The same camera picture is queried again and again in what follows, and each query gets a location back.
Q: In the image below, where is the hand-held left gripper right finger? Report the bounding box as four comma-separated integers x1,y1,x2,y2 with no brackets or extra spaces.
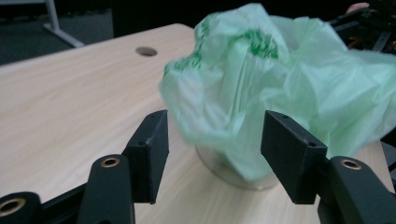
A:
260,109,330,205

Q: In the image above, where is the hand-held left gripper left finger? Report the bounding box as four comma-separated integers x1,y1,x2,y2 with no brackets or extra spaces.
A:
121,108,171,205

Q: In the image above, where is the green plastic bag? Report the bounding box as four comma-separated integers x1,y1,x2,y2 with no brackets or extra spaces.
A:
159,2,396,184

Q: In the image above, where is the clear round plastic container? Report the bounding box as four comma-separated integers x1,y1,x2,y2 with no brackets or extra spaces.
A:
194,144,280,191

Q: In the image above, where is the white metal stand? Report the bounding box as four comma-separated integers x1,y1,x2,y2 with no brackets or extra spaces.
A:
0,0,86,49

